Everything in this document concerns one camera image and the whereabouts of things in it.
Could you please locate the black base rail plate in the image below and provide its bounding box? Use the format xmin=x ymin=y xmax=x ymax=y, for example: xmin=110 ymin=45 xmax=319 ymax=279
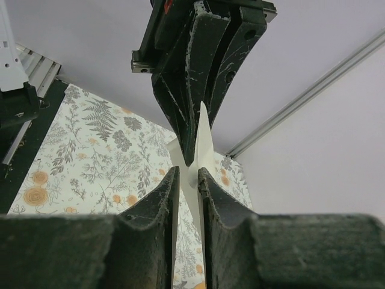
xmin=1 ymin=80 xmax=68 ymax=214

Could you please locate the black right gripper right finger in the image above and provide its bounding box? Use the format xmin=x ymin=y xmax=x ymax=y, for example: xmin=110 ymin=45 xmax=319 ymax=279
xmin=198 ymin=168 xmax=384 ymax=288

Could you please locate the white paper coffee filter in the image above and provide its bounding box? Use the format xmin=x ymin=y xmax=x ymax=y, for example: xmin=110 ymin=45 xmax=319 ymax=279
xmin=167 ymin=102 xmax=216 ymax=243

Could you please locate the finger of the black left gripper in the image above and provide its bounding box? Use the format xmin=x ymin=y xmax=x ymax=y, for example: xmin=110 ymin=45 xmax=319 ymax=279
xmin=152 ymin=5 xmax=230 ymax=166
xmin=204 ymin=5 xmax=267 ymax=125

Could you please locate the floral patterned table mat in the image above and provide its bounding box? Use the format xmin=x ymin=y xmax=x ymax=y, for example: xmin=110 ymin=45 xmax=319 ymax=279
xmin=5 ymin=83 xmax=253 ymax=289

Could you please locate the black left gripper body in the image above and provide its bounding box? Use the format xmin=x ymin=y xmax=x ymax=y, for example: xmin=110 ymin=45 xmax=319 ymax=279
xmin=130 ymin=0 xmax=277 ymax=75

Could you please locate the round wooden dripper base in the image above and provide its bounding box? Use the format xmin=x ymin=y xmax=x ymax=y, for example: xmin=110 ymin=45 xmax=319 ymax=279
xmin=193 ymin=281 xmax=206 ymax=289

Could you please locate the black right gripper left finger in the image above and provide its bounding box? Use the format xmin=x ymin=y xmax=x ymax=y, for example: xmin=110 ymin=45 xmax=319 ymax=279
xmin=1 ymin=167 xmax=180 ymax=288

